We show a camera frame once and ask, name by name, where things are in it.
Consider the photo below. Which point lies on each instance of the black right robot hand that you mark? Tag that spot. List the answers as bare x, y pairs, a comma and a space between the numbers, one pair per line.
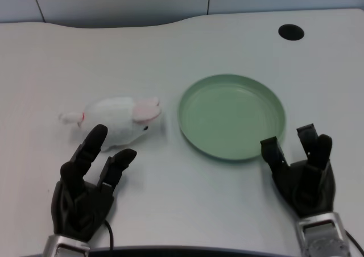
308, 183

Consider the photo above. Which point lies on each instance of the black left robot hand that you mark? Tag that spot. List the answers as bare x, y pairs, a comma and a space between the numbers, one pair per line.
76, 194

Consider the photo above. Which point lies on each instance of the white rabbit doll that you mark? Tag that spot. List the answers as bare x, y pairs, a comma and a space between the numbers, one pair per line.
119, 120

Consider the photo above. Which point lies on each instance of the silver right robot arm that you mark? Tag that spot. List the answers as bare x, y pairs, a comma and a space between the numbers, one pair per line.
321, 235

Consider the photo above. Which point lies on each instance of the green round plate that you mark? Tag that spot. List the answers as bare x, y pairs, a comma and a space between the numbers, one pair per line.
231, 117

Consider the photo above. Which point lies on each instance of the dark robot torso edge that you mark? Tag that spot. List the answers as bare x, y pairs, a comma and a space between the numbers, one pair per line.
196, 252

